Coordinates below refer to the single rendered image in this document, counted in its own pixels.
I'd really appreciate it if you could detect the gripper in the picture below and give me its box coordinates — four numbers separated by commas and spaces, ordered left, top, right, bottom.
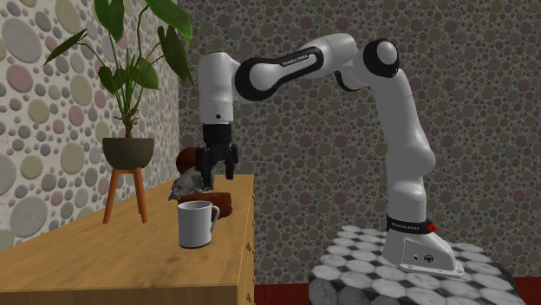
197, 123, 240, 190

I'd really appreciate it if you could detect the brown ball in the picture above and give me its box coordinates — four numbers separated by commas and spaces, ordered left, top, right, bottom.
175, 146, 208, 175

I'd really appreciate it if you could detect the brown loaf-shaped block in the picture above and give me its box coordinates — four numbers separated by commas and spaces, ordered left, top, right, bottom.
179, 191, 234, 219

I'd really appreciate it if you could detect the grey skull figure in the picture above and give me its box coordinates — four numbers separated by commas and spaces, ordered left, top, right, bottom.
167, 165, 215, 202

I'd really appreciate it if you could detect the white mug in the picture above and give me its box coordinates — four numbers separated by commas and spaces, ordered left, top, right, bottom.
176, 199, 221, 250

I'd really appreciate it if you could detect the green plant in dark pot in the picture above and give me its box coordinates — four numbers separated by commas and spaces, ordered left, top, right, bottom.
41, 0, 195, 171

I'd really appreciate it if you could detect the wooden three-legged plant stand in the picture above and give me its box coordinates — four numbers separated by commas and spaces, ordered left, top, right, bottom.
102, 166, 149, 225

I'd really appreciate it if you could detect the wooden chest of drawers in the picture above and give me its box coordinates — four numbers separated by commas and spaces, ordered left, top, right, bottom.
0, 173, 257, 305

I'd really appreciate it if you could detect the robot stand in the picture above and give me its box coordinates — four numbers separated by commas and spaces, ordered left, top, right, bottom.
308, 224, 528, 305

